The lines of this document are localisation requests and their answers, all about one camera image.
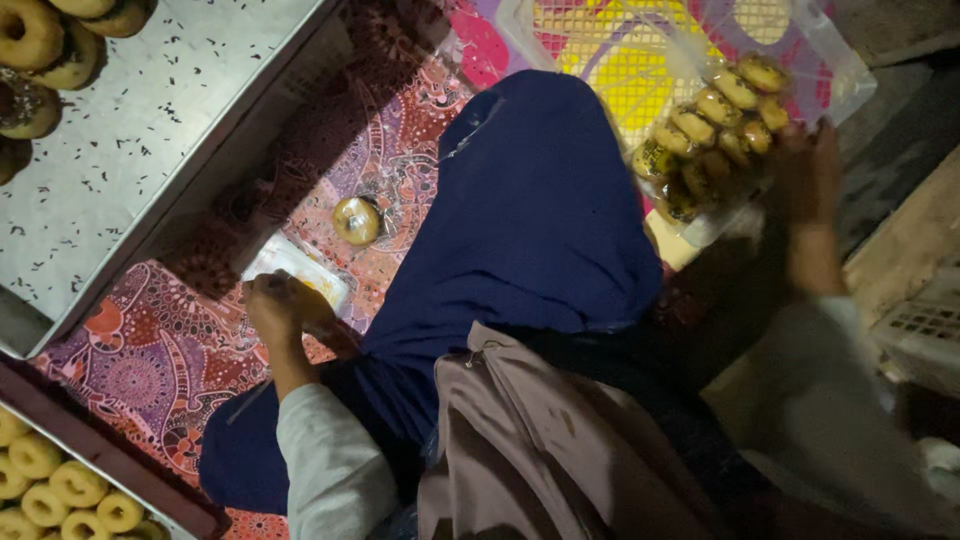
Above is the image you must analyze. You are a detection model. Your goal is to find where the person's left hand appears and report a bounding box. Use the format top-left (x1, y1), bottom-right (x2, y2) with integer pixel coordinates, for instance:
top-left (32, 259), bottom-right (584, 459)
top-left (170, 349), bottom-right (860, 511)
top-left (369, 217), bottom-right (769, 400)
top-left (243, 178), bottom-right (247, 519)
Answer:
top-left (241, 271), bottom-right (339, 351)

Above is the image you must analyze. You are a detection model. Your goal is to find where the person's right hand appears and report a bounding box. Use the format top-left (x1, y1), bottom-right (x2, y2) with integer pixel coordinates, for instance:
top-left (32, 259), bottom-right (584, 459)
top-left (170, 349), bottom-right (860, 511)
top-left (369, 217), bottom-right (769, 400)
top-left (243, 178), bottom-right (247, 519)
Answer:
top-left (765, 118), bottom-right (846, 228)

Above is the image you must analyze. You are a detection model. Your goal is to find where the clear plastic snack packet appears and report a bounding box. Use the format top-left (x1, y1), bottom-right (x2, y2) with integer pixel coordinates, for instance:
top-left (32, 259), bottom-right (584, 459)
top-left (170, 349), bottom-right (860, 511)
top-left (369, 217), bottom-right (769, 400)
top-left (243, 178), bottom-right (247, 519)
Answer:
top-left (241, 231), bottom-right (354, 312)

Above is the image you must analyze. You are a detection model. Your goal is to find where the clear bag of packed donuts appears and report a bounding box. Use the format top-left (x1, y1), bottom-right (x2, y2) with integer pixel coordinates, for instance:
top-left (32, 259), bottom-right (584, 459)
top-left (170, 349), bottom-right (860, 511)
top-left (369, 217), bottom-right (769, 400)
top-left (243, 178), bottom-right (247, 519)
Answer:
top-left (628, 0), bottom-right (879, 250)

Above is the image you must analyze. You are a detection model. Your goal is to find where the row of packed yellow donuts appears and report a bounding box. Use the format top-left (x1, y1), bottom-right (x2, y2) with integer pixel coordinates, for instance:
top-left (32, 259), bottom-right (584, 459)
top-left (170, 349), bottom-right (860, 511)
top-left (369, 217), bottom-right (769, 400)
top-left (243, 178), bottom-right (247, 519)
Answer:
top-left (632, 52), bottom-right (793, 226)

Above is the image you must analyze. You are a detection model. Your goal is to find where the red purple patterned mat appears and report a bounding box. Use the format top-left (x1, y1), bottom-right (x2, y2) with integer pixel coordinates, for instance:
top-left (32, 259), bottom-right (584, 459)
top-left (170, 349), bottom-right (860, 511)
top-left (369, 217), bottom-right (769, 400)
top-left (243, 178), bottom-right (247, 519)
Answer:
top-left (30, 0), bottom-right (526, 540)

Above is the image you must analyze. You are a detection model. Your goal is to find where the plastic wrapped single donut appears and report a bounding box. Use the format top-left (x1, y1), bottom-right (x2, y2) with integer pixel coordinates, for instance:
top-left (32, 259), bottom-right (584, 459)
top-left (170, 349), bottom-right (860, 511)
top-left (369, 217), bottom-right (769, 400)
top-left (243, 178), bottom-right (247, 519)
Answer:
top-left (331, 195), bottom-right (388, 249)

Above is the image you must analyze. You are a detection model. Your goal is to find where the large sprinkle strewn metal tray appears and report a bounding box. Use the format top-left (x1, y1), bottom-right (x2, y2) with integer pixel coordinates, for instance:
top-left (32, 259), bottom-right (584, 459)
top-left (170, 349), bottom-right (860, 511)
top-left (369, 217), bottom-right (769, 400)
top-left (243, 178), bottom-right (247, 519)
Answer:
top-left (0, 0), bottom-right (451, 361)

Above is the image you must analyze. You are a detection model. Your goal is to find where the white plastic crate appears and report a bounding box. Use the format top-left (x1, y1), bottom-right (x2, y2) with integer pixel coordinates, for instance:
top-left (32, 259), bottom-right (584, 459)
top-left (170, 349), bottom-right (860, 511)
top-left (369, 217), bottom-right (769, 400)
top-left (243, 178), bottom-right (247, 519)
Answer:
top-left (870, 262), bottom-right (960, 400)

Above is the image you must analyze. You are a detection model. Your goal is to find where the metal tray with brown rim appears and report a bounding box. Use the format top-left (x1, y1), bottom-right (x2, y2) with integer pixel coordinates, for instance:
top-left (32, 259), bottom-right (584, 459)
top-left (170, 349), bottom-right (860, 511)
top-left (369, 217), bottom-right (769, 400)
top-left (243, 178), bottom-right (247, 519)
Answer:
top-left (0, 358), bottom-right (231, 540)

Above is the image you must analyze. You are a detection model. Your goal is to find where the yellow mesh plastic basket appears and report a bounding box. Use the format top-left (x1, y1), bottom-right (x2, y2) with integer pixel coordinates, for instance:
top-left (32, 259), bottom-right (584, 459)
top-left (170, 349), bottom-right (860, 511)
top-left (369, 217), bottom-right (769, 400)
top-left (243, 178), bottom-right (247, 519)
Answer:
top-left (495, 0), bottom-right (835, 151)

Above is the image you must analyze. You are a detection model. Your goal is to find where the person's blue skirt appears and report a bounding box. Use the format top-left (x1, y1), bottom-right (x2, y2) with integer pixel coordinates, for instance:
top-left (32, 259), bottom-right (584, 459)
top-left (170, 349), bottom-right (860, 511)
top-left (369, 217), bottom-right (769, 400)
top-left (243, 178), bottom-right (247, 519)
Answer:
top-left (198, 69), bottom-right (666, 519)

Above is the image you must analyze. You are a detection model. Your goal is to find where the group of chocolate topped donuts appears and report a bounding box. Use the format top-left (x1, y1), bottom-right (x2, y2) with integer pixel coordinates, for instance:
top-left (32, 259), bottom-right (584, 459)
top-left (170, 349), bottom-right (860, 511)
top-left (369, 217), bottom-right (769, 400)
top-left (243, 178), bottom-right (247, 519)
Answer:
top-left (0, 0), bottom-right (159, 187)

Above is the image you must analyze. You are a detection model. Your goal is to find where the person's brown headscarf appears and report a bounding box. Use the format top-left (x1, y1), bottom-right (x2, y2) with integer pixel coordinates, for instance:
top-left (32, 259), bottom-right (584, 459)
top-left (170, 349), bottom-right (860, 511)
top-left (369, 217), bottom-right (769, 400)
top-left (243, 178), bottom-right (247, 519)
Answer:
top-left (416, 321), bottom-right (725, 540)

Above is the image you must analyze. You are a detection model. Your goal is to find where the heap of plain ring donuts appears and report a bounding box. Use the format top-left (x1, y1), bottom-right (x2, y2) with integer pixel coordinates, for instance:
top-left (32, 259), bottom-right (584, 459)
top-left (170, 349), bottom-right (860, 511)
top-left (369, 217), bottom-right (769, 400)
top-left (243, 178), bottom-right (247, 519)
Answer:
top-left (0, 408), bottom-right (171, 540)

